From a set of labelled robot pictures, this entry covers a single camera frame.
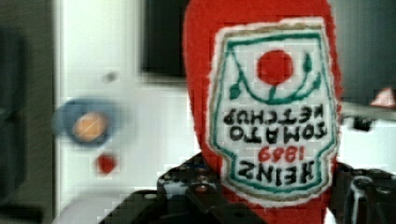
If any orange half slice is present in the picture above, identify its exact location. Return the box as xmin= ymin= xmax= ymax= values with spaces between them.
xmin=73 ymin=112 xmax=108 ymax=143

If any red strawberry near bowl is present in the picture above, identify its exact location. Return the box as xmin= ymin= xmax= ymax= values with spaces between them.
xmin=96 ymin=154 xmax=117 ymax=175

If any blue bowl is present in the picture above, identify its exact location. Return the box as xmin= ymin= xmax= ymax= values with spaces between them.
xmin=52 ymin=98 xmax=120 ymax=148

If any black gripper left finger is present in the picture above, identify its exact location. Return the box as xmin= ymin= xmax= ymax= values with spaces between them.
xmin=99 ymin=153 xmax=265 ymax=224

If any red plush ketchup bottle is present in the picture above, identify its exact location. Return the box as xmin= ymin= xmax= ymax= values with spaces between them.
xmin=183 ymin=0 xmax=341 ymax=224

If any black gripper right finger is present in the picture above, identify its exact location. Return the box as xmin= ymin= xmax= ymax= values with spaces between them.
xmin=329 ymin=162 xmax=396 ymax=224

